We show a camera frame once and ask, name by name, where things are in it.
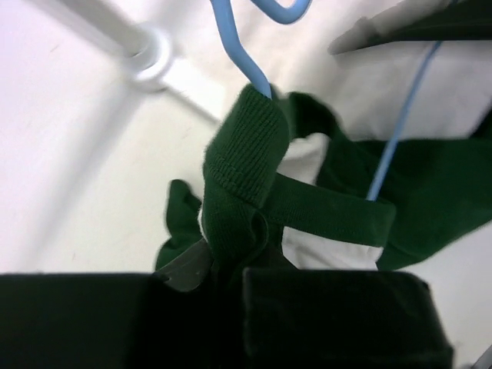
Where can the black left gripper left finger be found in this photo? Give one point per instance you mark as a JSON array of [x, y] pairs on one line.
[[164, 319]]

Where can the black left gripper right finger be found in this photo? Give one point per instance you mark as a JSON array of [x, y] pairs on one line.
[[341, 319]]

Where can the green and white t shirt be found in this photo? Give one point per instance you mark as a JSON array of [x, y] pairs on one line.
[[291, 173]]

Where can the light blue hanger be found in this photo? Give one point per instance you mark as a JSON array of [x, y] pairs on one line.
[[224, 18]]

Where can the white metal clothes rack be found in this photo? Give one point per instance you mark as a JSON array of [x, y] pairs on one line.
[[146, 52]]

